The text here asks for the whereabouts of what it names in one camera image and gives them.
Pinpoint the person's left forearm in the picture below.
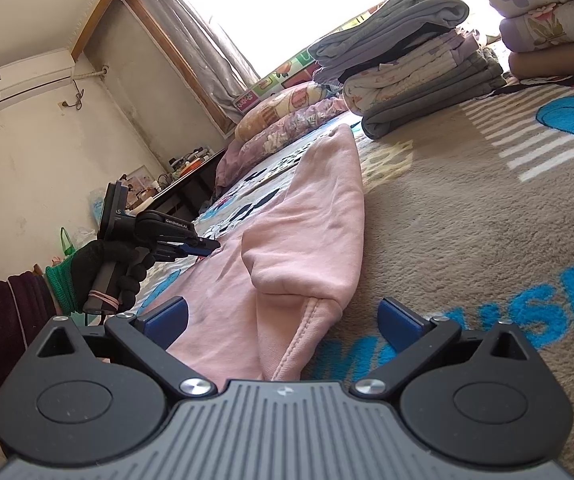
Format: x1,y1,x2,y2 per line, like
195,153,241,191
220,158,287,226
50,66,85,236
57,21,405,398
0,255,80,411

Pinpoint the black power cable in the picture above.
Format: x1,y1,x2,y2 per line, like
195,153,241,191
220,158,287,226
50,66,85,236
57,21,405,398
58,65,110,111

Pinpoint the wooden framed window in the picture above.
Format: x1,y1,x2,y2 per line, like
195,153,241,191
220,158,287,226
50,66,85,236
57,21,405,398
122,0,402,136

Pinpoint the grey folded quilt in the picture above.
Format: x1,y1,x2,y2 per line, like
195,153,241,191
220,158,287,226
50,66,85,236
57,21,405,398
359,47,508,140

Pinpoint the pink sweatshirt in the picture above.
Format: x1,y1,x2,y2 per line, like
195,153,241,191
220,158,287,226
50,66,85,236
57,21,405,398
139,124,368,382

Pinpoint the grey curtain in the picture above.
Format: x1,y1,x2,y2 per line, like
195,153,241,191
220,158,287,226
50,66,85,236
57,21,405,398
132,0,262,96

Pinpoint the small desk clutter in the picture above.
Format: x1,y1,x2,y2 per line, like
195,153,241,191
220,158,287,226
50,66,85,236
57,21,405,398
168,146,214,170

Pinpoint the green tote bag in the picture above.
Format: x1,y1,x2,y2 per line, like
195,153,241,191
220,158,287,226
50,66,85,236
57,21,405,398
58,226,76,261

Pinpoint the mauve pillow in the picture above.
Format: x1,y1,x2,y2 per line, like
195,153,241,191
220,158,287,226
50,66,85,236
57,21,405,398
215,137,268,188

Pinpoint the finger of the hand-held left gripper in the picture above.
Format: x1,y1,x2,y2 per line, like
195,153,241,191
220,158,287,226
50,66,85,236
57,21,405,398
158,237,221,254
153,249,201,262

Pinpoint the white purple folded quilt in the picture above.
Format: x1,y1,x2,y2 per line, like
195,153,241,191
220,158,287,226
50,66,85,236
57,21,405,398
342,27,482,113

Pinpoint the picture frame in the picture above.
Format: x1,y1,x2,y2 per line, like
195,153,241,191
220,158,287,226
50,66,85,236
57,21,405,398
119,165,156,206

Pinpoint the dark desk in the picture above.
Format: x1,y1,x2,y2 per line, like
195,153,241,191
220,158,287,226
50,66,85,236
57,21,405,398
154,146,228,221

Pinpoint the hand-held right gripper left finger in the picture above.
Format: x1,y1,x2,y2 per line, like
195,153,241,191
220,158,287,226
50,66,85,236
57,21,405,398
27,296,218,402

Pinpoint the pink flower folded quilt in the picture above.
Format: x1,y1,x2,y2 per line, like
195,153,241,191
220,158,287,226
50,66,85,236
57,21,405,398
498,0,574,53

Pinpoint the stack of folded floral linens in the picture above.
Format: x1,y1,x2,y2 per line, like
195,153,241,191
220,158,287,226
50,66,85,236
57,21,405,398
508,42,574,81

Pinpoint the blue white plastic packet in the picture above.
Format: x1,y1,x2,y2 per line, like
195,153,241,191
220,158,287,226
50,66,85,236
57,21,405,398
88,187,112,221

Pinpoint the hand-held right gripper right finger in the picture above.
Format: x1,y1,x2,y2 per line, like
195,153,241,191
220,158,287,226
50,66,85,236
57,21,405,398
349,296,535,402

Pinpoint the purple floral pillow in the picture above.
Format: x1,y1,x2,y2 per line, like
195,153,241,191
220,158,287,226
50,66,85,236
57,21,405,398
241,97,350,163

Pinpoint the grey folded blanket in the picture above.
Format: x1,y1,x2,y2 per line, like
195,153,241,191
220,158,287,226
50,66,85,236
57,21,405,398
307,0,470,83

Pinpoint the cartoon mouse printed blanket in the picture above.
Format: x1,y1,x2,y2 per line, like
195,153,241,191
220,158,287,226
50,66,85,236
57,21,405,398
132,72,574,480

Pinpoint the person's left hand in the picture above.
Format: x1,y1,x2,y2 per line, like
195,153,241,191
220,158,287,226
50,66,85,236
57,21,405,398
64,239,156,313

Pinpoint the white air conditioner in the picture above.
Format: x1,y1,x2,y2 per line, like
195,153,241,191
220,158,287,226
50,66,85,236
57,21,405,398
0,47,76,114

